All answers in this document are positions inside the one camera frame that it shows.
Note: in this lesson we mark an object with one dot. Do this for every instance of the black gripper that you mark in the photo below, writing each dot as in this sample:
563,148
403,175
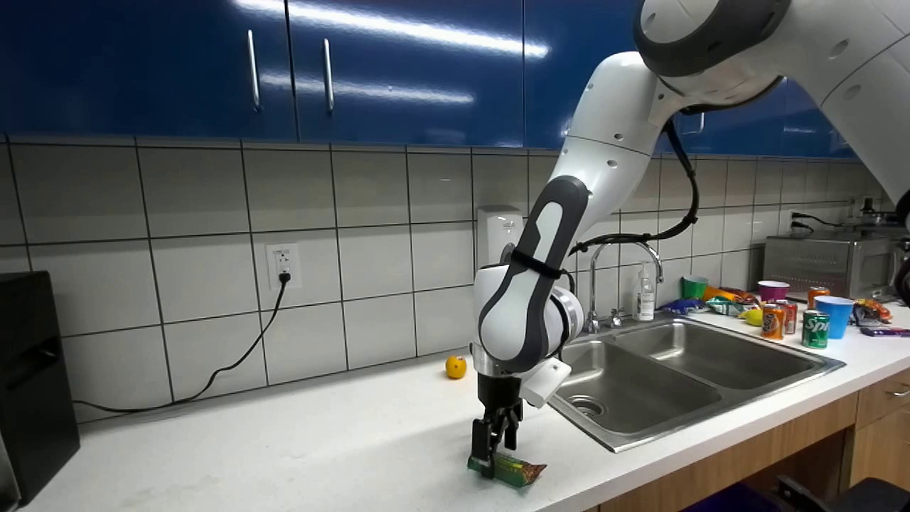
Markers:
499,390

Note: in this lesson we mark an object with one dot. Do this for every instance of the green granola bar packet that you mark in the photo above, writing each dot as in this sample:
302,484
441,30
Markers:
514,470

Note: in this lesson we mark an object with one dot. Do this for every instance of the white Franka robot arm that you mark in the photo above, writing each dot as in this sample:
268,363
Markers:
606,143

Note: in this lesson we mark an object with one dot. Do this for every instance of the stainless steel double sink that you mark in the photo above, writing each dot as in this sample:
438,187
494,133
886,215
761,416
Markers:
683,372

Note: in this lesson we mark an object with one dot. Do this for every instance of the chrome sink faucet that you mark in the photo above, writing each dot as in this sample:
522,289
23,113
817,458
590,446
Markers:
654,261

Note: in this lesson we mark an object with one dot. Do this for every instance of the small yellow round fruit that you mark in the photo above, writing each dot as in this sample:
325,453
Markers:
457,369

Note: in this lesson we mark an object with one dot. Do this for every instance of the clear soap bottle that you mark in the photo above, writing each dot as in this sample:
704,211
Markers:
646,302

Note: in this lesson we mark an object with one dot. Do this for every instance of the green plastic cup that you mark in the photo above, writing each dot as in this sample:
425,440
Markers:
693,292

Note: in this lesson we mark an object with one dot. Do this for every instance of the yellow snack packet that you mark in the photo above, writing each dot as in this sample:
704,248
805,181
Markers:
753,315

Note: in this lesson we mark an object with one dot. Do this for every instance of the orange soda can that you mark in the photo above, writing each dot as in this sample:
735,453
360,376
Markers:
772,323

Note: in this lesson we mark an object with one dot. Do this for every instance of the red soda can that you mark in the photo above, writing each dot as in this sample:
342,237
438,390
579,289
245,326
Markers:
792,316

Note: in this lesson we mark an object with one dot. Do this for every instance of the green soda can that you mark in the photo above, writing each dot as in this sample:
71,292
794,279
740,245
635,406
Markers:
814,329

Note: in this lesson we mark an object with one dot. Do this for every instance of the wooden base cabinet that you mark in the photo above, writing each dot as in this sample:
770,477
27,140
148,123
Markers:
853,437

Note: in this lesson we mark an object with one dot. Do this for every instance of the blue plastic cup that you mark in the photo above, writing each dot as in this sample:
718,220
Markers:
835,316

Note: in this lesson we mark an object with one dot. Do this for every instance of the silver toaster oven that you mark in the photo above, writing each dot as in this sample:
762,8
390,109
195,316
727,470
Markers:
826,265

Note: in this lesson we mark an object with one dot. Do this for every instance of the black chair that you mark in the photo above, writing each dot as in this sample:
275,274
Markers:
863,495

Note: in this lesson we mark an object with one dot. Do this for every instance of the colourful snack packets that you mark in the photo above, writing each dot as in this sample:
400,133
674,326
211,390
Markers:
876,315

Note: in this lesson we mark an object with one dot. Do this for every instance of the black countertop appliance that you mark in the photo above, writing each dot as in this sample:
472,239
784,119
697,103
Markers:
32,379

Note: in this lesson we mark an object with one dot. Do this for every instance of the white wall soap dispenser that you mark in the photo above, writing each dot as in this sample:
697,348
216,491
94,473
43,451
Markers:
495,237

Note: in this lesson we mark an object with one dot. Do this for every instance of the white wall power outlet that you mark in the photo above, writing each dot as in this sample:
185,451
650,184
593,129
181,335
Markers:
283,265

